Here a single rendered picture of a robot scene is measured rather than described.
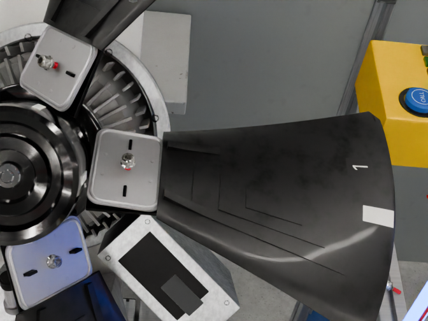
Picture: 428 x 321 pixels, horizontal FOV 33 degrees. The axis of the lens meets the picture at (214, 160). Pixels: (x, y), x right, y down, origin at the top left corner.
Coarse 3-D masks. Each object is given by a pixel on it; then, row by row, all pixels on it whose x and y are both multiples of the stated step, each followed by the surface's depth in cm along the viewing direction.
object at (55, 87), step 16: (48, 32) 66; (64, 32) 64; (48, 48) 65; (64, 48) 64; (80, 48) 62; (96, 48) 61; (32, 64) 66; (64, 64) 63; (80, 64) 62; (32, 80) 65; (48, 80) 64; (64, 80) 62; (80, 80) 61; (48, 96) 63; (64, 96) 62
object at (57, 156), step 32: (0, 96) 68; (32, 96) 68; (0, 128) 59; (32, 128) 58; (64, 128) 60; (96, 128) 69; (0, 160) 59; (32, 160) 59; (64, 160) 59; (0, 192) 60; (32, 192) 59; (64, 192) 59; (0, 224) 60; (32, 224) 60
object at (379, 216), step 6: (366, 210) 68; (372, 210) 68; (378, 210) 68; (384, 210) 69; (390, 210) 69; (366, 216) 68; (372, 216) 68; (378, 216) 68; (384, 216) 68; (390, 216) 69; (372, 222) 68; (378, 222) 68; (384, 222) 68; (390, 222) 68
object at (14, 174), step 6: (0, 168) 59; (6, 168) 59; (12, 168) 59; (0, 174) 59; (6, 174) 59; (12, 174) 59; (18, 174) 59; (0, 180) 59; (6, 180) 59; (12, 180) 59; (18, 180) 59; (0, 186) 59; (6, 186) 59; (12, 186) 59
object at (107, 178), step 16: (96, 144) 67; (112, 144) 67; (128, 144) 67; (144, 144) 68; (160, 144) 68; (96, 160) 65; (112, 160) 66; (144, 160) 67; (160, 160) 67; (96, 176) 64; (112, 176) 64; (128, 176) 65; (144, 176) 65; (96, 192) 63; (112, 192) 63; (128, 192) 64; (144, 192) 64; (128, 208) 63; (144, 208) 63
